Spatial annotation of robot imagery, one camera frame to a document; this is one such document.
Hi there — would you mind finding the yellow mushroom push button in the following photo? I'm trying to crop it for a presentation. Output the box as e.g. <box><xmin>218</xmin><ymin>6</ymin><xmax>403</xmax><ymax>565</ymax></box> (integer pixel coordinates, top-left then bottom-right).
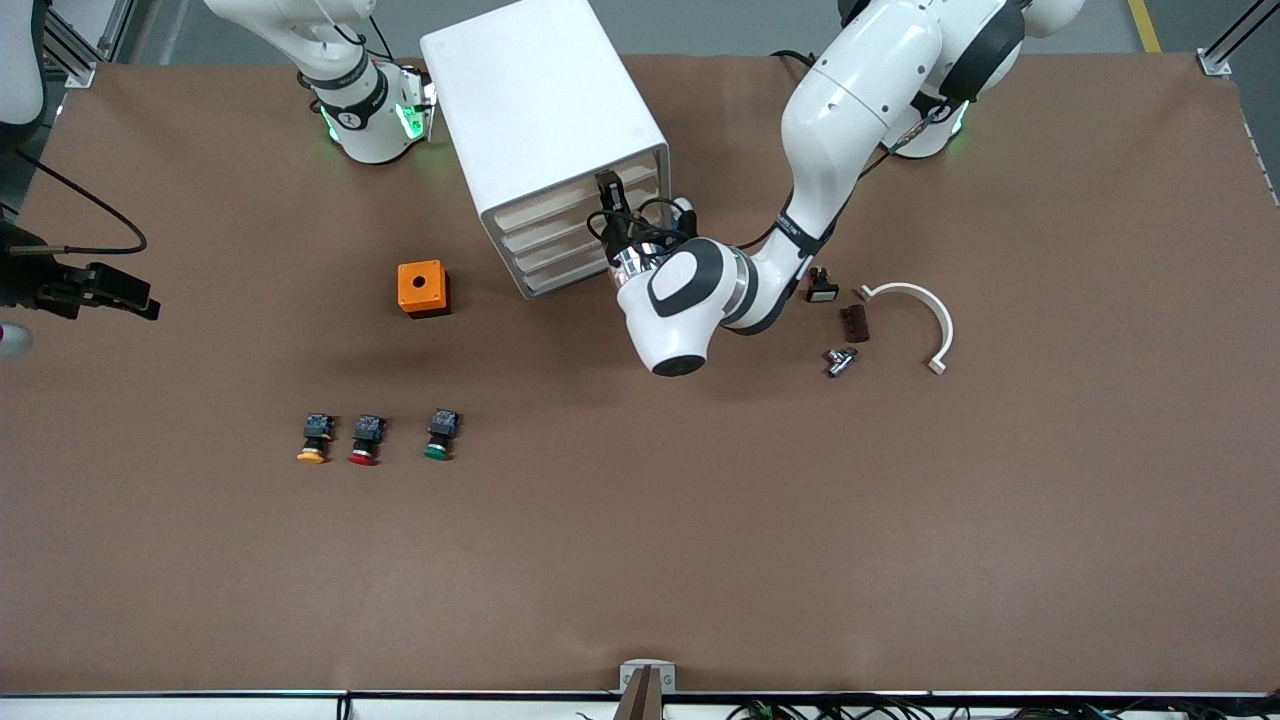
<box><xmin>296</xmin><ymin>412</ymin><xmax>336</xmax><ymax>465</ymax></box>

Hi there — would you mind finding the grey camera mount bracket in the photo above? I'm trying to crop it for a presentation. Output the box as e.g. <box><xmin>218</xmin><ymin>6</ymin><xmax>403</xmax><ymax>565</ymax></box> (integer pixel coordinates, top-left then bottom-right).
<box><xmin>619</xmin><ymin>659</ymin><xmax>677</xmax><ymax>720</ymax></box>

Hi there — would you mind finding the white plastic drawer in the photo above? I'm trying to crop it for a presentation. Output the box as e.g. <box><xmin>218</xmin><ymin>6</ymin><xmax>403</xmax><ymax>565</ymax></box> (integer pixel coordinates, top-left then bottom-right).
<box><xmin>508</xmin><ymin>205</ymin><xmax>665</xmax><ymax>276</ymax></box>
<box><xmin>485</xmin><ymin>160</ymin><xmax>661</xmax><ymax>233</ymax></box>
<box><xmin>518</xmin><ymin>228</ymin><xmax>669</xmax><ymax>298</ymax></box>
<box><xmin>497</xmin><ymin>183</ymin><xmax>663</xmax><ymax>254</ymax></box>

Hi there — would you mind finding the white curved pipe clamp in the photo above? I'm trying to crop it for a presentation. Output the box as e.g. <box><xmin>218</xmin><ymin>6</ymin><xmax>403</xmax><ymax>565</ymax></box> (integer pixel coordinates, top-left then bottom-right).
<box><xmin>855</xmin><ymin>282</ymin><xmax>956</xmax><ymax>377</ymax></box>

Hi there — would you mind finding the white table edge rail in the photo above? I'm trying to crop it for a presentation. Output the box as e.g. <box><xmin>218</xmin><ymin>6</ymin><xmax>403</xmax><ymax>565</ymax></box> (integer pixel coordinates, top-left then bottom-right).
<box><xmin>0</xmin><ymin>690</ymin><xmax>1280</xmax><ymax>720</ymax></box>

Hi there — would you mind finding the orange button enclosure box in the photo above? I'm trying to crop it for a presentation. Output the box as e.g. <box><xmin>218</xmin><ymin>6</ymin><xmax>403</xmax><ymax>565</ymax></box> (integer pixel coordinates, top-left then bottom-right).
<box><xmin>397</xmin><ymin>260</ymin><xmax>452</xmax><ymax>320</ymax></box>

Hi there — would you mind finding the red mushroom push button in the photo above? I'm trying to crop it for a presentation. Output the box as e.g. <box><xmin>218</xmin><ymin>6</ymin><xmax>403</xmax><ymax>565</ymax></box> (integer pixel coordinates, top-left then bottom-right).
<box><xmin>347</xmin><ymin>414</ymin><xmax>388</xmax><ymax>467</ymax></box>

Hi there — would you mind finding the white drawer cabinet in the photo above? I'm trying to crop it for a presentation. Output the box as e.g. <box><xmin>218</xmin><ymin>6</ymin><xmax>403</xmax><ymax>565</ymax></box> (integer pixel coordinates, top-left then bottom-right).
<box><xmin>420</xmin><ymin>0</ymin><xmax>673</xmax><ymax>301</ymax></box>

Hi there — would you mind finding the aluminium frame post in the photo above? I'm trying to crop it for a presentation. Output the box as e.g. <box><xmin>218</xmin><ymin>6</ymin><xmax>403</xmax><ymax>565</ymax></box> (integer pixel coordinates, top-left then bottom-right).
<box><xmin>40</xmin><ymin>0</ymin><xmax>136</xmax><ymax>89</ymax></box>
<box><xmin>1198</xmin><ymin>0</ymin><xmax>1280</xmax><ymax>77</ymax></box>

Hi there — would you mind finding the green mushroom push button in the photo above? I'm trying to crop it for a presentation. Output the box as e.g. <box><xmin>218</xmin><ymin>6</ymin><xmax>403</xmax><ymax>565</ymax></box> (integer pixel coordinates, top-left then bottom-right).
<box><xmin>422</xmin><ymin>408</ymin><xmax>462</xmax><ymax>462</ymax></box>

